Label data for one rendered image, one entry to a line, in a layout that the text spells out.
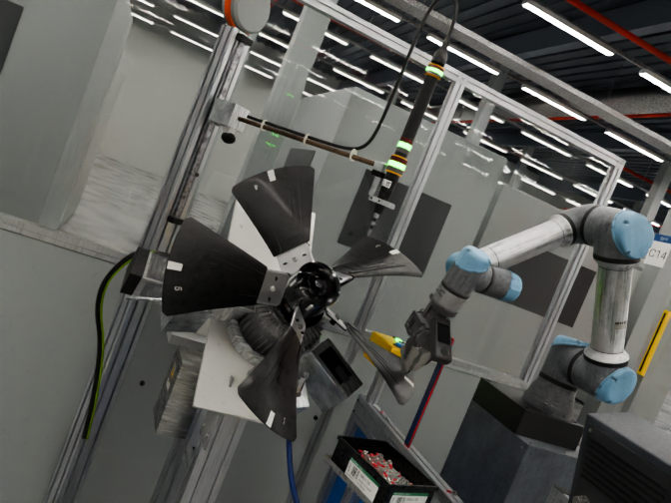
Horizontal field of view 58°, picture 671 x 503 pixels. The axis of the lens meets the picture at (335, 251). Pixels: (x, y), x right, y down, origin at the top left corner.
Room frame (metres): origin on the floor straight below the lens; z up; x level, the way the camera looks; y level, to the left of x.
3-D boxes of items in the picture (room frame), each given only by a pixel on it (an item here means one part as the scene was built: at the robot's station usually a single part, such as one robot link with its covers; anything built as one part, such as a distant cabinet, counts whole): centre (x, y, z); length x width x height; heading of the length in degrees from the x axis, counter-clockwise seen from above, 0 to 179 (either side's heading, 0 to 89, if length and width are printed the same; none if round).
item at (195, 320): (1.48, 0.28, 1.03); 0.15 x 0.10 x 0.14; 22
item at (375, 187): (1.55, -0.05, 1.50); 0.09 x 0.07 x 0.10; 57
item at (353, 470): (1.46, -0.31, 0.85); 0.22 x 0.17 x 0.07; 36
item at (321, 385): (1.59, -0.10, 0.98); 0.20 x 0.16 x 0.20; 22
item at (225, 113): (1.88, 0.46, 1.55); 0.10 x 0.07 x 0.08; 57
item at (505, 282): (1.51, -0.39, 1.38); 0.11 x 0.11 x 0.08; 27
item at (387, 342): (1.95, -0.29, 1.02); 0.16 x 0.10 x 0.11; 22
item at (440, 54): (1.54, -0.06, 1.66); 0.04 x 0.04 x 0.46
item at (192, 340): (2.01, 0.25, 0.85); 0.36 x 0.24 x 0.03; 112
